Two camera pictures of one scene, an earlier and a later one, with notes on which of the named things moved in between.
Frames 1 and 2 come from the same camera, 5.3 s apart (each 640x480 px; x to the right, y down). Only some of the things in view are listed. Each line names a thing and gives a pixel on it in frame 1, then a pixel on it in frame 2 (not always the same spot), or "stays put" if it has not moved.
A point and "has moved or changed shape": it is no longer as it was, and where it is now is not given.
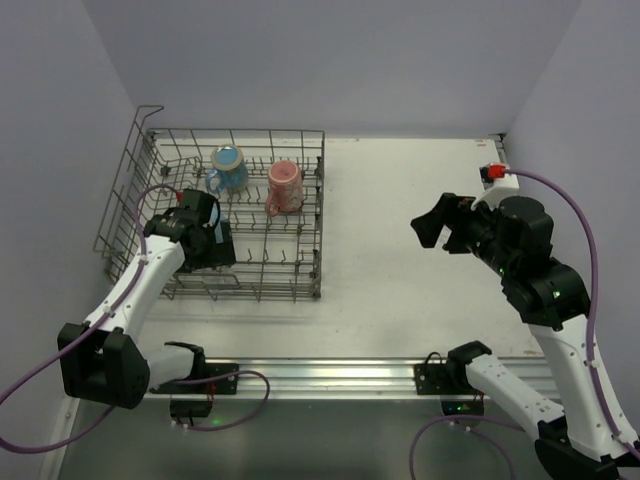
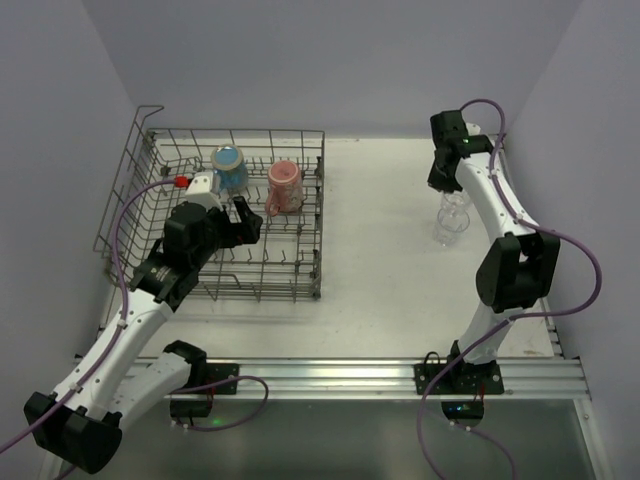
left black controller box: [190, 408] stays put
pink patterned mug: [285, 189] stays put
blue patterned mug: [230, 171] stays put
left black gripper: [223, 251] to [235, 226]
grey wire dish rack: [270, 187] stays put
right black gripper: [455, 230] to [441, 176]
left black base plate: [224, 386] stays put
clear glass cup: [214, 280] has moved or changed shape
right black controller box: [463, 407] stays put
